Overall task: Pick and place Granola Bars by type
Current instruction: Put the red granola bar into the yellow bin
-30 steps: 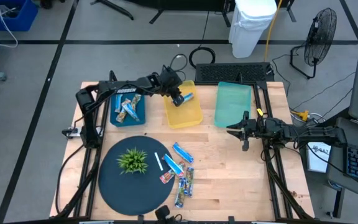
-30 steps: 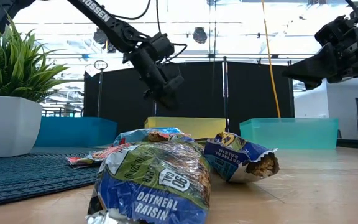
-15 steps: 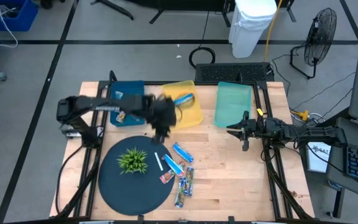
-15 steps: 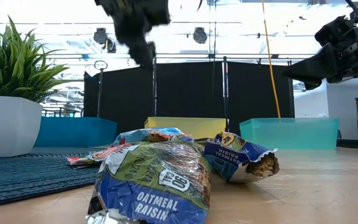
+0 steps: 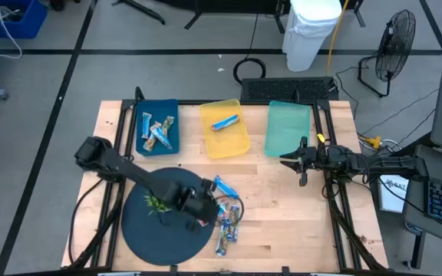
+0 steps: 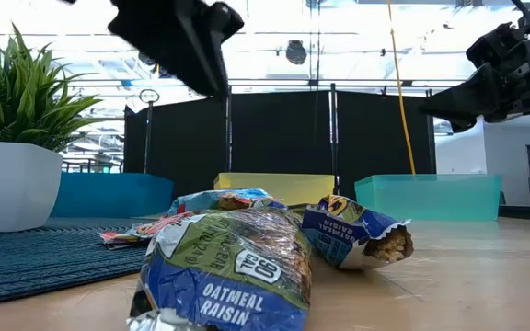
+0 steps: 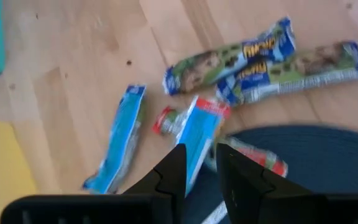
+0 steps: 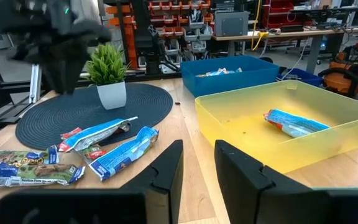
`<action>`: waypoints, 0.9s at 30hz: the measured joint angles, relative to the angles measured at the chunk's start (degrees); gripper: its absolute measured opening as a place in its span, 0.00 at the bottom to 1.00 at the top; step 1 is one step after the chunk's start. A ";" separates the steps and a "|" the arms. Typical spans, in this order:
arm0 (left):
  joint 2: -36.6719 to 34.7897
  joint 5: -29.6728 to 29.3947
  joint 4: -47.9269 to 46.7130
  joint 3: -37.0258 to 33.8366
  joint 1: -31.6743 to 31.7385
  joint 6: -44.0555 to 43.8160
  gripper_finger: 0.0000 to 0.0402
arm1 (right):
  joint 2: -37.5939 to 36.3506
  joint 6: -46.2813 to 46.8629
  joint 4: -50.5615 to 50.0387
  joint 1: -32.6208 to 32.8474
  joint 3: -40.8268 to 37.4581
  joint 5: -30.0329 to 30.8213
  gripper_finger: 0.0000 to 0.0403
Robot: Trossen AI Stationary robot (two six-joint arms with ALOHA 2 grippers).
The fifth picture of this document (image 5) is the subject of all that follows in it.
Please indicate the black floor fan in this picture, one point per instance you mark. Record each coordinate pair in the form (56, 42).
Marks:
(395, 46)

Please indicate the blue green granola bar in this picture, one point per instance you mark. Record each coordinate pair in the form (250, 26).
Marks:
(162, 138)

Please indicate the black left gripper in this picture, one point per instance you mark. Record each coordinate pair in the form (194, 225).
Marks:
(196, 205)

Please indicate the teal translucent plastic bin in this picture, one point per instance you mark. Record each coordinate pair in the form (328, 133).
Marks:
(287, 128)

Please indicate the dark round woven placemat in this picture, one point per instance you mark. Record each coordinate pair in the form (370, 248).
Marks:
(159, 241)

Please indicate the blue plastic bin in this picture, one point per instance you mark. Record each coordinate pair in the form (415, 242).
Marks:
(159, 111)

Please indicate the blue white granola bar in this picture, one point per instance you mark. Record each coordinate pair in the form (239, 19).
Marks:
(223, 209)

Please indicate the blue chewy granola bar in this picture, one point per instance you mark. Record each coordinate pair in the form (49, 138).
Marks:
(225, 122)
(226, 188)

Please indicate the white paper sign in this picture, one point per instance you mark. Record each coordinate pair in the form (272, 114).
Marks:
(391, 195)

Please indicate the grey desk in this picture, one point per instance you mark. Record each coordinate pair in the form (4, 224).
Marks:
(436, 161)

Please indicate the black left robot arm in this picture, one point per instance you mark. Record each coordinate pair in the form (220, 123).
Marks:
(129, 172)

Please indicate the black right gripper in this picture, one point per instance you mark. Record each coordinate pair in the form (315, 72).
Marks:
(313, 159)

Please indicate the green brown granola bar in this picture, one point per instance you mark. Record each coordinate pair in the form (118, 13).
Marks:
(168, 123)

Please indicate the yellow power plug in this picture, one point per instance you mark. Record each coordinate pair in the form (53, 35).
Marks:
(374, 142)

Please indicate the red ended chewy granola bar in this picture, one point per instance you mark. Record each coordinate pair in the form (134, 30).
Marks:
(203, 223)

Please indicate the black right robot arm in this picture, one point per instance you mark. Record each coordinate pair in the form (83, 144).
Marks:
(378, 165)

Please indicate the green artificial plant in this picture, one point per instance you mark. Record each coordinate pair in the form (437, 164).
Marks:
(155, 205)

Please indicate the blue brown granola bar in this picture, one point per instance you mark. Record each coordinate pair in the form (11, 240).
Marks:
(146, 124)

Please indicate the yellow translucent plastic bin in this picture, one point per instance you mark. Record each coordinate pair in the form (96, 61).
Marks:
(225, 145)

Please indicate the black table frame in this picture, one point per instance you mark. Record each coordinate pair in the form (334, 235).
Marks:
(188, 102)

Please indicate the blue storage crate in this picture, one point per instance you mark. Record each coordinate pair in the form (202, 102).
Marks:
(25, 23)

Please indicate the white trash bin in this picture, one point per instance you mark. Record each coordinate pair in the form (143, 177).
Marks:
(309, 30)

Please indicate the black partition screen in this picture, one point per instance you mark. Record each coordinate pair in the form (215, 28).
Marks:
(213, 4)

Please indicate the black mesh computer case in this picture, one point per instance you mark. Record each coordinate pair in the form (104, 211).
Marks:
(282, 89)

